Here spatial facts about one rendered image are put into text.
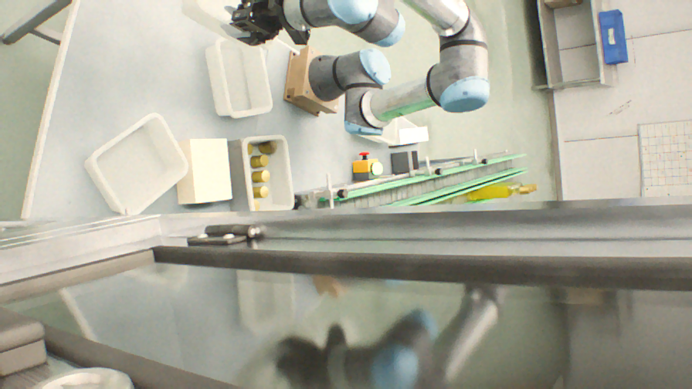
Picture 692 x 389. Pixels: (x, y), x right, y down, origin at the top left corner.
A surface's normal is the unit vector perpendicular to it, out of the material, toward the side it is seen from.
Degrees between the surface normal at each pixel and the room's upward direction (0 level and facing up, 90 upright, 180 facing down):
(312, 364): 90
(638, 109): 90
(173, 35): 0
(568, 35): 90
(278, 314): 90
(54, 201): 0
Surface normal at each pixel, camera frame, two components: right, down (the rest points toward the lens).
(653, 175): -0.59, 0.14
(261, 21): 0.78, 0.08
